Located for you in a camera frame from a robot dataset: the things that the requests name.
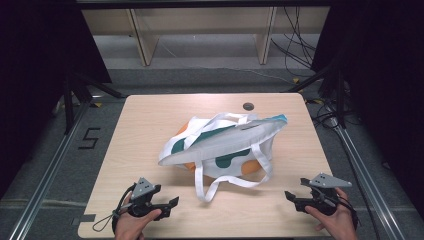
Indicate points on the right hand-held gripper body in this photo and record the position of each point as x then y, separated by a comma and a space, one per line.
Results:
321, 200

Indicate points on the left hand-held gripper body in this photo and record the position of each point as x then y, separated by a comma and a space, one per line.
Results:
142, 190

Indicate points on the white tote bag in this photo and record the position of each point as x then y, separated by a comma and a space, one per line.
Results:
226, 141

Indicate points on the person's right hand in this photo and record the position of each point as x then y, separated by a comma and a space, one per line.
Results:
338, 223

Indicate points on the person's left hand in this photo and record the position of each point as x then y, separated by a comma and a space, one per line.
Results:
128, 226

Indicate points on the black metal stand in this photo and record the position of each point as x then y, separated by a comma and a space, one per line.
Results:
339, 96
70, 100

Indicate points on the round grey table grommet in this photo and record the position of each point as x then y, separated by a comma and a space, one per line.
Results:
248, 106

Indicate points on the yellow tape piece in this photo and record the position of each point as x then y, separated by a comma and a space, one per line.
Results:
296, 80
97, 104

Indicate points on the black curtain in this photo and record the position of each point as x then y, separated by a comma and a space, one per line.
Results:
383, 83
40, 83

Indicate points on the aluminium floor rail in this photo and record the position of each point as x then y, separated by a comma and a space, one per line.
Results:
366, 180
50, 173

